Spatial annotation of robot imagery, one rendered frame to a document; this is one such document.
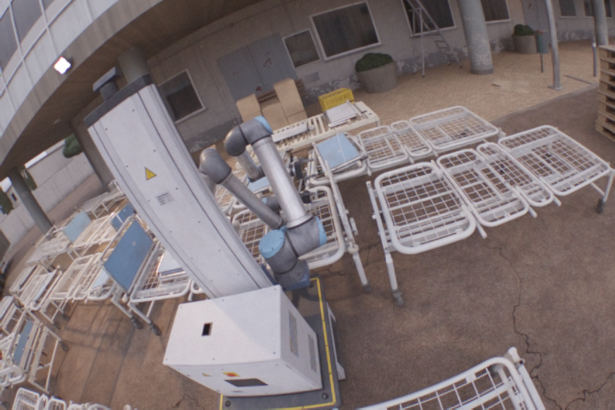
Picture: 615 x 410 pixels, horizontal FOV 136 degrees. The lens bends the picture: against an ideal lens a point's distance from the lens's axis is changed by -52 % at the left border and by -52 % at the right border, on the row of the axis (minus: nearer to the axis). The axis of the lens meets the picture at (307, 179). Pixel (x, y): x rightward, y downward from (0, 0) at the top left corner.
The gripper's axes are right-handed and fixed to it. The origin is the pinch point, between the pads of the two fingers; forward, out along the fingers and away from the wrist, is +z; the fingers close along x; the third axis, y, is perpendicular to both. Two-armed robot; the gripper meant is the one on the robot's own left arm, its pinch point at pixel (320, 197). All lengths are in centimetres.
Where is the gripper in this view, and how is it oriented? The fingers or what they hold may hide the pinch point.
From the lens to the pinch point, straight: 157.4
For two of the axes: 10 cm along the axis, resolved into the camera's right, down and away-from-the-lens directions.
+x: 1.7, 8.6, 4.8
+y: -0.6, -4.8, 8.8
